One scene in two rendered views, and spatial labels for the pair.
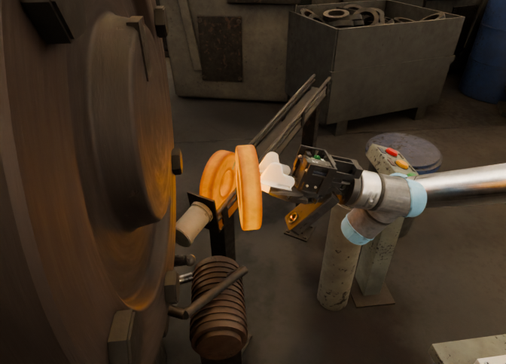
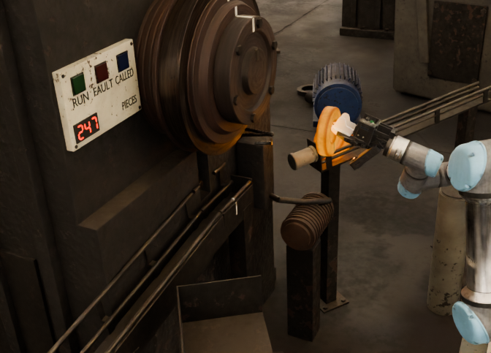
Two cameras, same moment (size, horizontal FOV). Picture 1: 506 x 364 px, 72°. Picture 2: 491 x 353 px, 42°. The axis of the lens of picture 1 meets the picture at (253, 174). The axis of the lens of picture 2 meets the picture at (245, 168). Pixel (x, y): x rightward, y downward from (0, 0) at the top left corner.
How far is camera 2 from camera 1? 1.44 m
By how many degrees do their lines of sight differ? 30
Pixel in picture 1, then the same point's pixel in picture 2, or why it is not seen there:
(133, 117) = (248, 66)
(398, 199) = (416, 158)
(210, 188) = not seen: hidden behind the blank
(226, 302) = (309, 213)
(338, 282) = (439, 278)
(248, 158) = (326, 111)
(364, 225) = (404, 178)
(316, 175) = (362, 128)
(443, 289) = not seen: outside the picture
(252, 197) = (321, 131)
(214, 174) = not seen: hidden behind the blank
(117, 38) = (250, 52)
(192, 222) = (302, 155)
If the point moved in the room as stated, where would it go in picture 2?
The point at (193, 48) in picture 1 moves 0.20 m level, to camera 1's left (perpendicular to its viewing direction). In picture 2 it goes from (423, 36) to (394, 33)
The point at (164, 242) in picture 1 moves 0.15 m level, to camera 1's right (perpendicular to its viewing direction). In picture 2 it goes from (256, 107) to (306, 118)
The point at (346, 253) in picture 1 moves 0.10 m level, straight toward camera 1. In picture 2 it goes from (445, 244) to (427, 255)
